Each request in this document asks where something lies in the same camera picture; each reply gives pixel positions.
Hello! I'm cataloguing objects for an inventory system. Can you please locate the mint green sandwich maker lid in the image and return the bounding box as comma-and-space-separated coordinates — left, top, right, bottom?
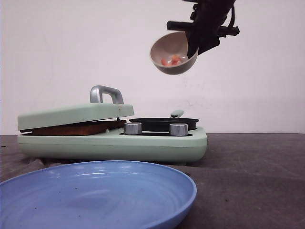
17, 85, 134, 132

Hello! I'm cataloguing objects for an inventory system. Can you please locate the pink cooked shrimp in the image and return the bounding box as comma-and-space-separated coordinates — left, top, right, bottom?
161, 54, 183, 67

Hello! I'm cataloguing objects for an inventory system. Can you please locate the black frying pan mint handle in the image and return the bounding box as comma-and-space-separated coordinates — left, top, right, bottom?
129, 109, 199, 132

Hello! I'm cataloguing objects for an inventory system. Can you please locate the silver right control knob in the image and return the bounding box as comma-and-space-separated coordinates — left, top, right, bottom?
169, 123, 188, 136

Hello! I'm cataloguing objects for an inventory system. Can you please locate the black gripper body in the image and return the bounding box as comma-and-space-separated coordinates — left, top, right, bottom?
166, 0, 240, 37

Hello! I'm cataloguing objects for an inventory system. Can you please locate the beige ribbed bowl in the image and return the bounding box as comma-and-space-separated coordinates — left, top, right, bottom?
150, 31, 198, 75

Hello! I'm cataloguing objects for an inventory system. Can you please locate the silver control knob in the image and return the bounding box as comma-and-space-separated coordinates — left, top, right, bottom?
123, 122, 142, 135
169, 123, 188, 136

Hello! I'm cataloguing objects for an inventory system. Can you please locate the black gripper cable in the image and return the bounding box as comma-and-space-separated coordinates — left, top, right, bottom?
227, 4, 236, 29

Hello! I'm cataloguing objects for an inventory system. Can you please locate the blue plastic plate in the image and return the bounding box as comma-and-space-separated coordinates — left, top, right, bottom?
0, 161, 197, 229

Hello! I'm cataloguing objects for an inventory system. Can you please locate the grey table cloth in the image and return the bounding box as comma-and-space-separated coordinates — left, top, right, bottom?
0, 134, 305, 229

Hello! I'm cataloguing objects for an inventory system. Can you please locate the mint green breakfast maker base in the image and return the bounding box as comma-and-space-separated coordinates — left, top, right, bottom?
17, 127, 207, 163

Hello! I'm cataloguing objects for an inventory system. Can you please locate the silver left control knob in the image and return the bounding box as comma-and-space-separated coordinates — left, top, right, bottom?
123, 122, 142, 135

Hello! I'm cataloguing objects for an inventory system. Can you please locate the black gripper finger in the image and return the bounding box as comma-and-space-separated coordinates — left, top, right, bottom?
186, 30, 203, 58
198, 36, 220, 55

